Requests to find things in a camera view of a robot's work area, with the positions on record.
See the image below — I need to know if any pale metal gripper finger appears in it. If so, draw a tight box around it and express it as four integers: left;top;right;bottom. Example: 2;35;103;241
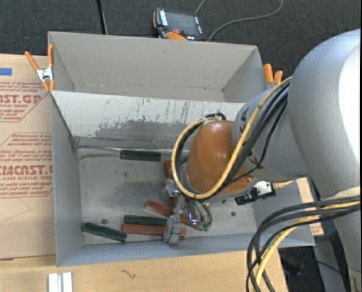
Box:
161;178;182;198
163;216;185;246

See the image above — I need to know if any red-brown flat block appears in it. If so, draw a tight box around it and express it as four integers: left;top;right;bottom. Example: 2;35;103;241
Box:
144;200;197;228
121;223;187;238
163;159;173;181

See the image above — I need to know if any dark green flat block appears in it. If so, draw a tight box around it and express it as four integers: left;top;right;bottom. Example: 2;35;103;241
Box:
82;221;128;243
123;214;169;228
120;149;162;163

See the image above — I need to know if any grey metal bin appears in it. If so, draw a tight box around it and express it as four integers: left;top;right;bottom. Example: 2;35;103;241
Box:
47;31;316;268

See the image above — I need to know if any brown cardboard board red print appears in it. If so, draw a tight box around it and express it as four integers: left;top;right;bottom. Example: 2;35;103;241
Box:
0;52;57;262

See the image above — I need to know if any black cylinder on white bracket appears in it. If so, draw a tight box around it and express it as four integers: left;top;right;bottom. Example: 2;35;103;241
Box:
234;180;274;206

